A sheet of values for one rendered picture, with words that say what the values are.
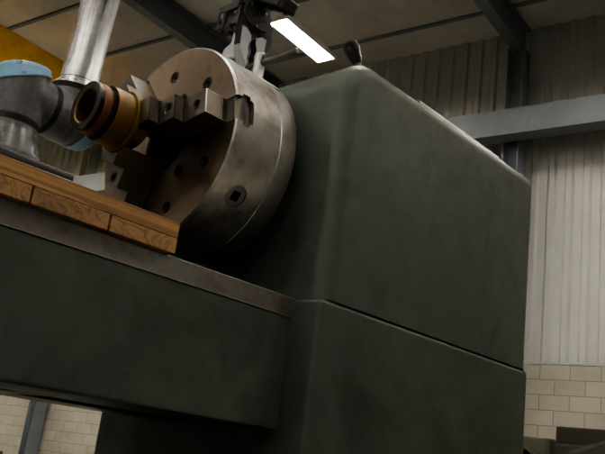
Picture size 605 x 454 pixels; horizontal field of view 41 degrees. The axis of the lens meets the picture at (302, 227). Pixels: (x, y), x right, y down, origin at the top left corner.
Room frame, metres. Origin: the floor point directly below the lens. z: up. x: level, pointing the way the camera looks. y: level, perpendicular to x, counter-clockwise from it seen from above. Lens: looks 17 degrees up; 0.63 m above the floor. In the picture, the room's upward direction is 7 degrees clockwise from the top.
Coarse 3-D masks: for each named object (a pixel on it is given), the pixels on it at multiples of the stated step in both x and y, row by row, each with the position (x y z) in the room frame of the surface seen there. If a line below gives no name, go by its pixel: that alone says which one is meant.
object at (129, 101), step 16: (80, 96) 1.07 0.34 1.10; (96, 96) 1.04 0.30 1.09; (112, 96) 1.04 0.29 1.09; (128, 96) 1.06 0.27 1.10; (80, 112) 1.08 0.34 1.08; (96, 112) 1.03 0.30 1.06; (112, 112) 1.05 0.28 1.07; (128, 112) 1.06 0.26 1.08; (80, 128) 1.05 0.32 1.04; (96, 128) 1.05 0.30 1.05; (112, 128) 1.06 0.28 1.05; (128, 128) 1.07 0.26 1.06; (112, 144) 1.09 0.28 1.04; (128, 144) 1.11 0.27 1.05
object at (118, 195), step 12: (108, 156) 1.11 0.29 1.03; (120, 156) 1.10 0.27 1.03; (132, 156) 1.12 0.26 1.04; (144, 156) 1.13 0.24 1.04; (120, 168) 1.12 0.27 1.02; (132, 168) 1.12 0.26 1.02; (144, 168) 1.14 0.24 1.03; (156, 168) 1.15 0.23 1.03; (108, 180) 1.14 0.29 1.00; (120, 180) 1.12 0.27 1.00; (132, 180) 1.13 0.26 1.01; (144, 180) 1.15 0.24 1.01; (156, 180) 1.16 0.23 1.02; (120, 192) 1.15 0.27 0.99; (132, 192) 1.14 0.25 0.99; (144, 192) 1.15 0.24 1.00; (132, 204) 1.15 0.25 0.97; (144, 204) 1.16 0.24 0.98
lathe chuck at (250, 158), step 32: (192, 64) 1.14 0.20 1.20; (224, 64) 1.08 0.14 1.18; (160, 96) 1.18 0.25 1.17; (224, 96) 1.07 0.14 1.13; (256, 96) 1.08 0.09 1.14; (224, 128) 1.06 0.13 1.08; (256, 128) 1.07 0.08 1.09; (160, 160) 1.21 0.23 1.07; (192, 160) 1.11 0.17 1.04; (224, 160) 1.06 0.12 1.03; (256, 160) 1.09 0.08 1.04; (160, 192) 1.15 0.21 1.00; (192, 192) 1.10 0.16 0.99; (224, 192) 1.08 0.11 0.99; (256, 192) 1.11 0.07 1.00; (192, 224) 1.11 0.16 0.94; (224, 224) 1.13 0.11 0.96; (192, 256) 1.21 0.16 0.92
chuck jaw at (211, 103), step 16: (176, 96) 1.06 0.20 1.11; (192, 96) 1.06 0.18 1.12; (208, 96) 1.04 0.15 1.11; (144, 112) 1.06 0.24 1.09; (160, 112) 1.07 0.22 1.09; (176, 112) 1.05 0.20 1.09; (192, 112) 1.05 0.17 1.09; (208, 112) 1.04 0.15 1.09; (224, 112) 1.06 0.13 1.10; (240, 112) 1.06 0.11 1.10; (144, 128) 1.08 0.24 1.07; (160, 128) 1.08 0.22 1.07; (176, 128) 1.08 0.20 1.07; (192, 128) 1.08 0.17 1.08; (208, 128) 1.08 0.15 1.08; (176, 144) 1.13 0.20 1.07
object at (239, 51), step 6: (246, 30) 1.39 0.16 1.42; (234, 36) 1.41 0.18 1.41; (246, 36) 1.39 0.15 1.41; (240, 42) 1.38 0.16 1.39; (246, 42) 1.39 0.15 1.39; (228, 48) 1.42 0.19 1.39; (234, 48) 1.39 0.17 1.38; (240, 48) 1.38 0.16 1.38; (246, 48) 1.39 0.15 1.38; (222, 54) 1.43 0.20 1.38; (228, 54) 1.42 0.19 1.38; (234, 54) 1.40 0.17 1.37; (240, 54) 1.39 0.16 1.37; (246, 54) 1.40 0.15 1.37; (240, 60) 1.39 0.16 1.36; (246, 60) 1.40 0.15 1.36; (246, 66) 1.40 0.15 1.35
